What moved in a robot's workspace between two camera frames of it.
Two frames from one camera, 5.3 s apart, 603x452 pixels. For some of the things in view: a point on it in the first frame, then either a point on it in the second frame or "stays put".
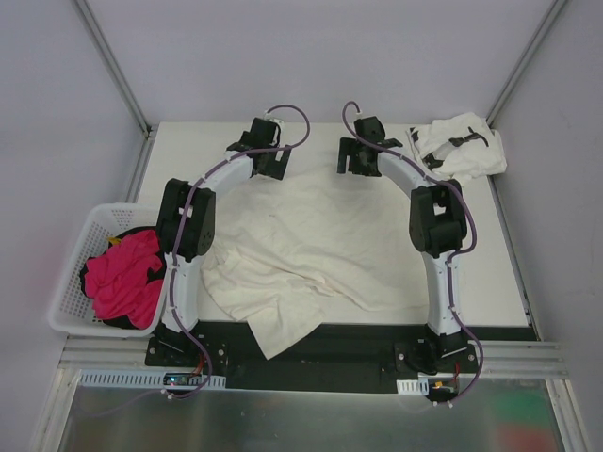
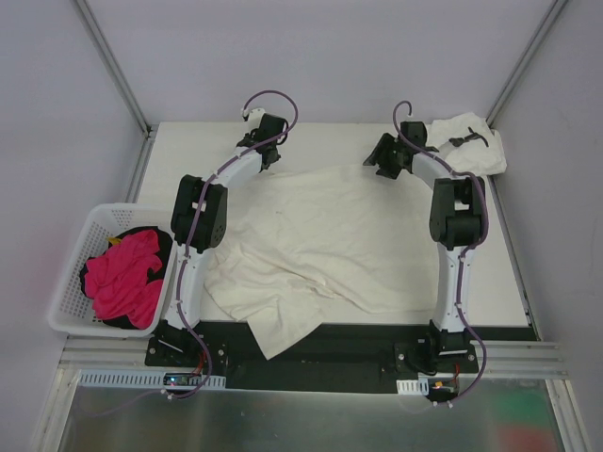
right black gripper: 354,161 → 385,157
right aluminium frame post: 550,19 stays put
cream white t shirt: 289,254 stays put
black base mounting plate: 335,358 stays put
